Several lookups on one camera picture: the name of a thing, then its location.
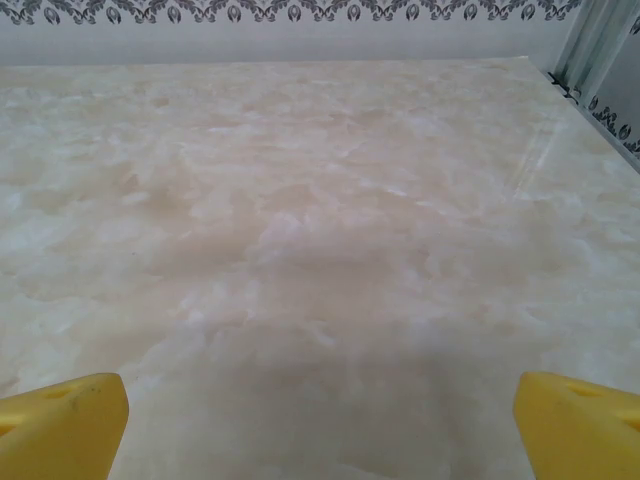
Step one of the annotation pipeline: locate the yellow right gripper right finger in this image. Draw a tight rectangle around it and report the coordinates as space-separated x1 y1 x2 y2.
514 370 640 480

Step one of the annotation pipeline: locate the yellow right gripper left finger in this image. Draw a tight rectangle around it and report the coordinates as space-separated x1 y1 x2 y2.
0 371 132 480

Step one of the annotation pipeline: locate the aluminium frame post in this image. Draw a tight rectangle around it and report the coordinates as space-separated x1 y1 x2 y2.
547 0 640 101

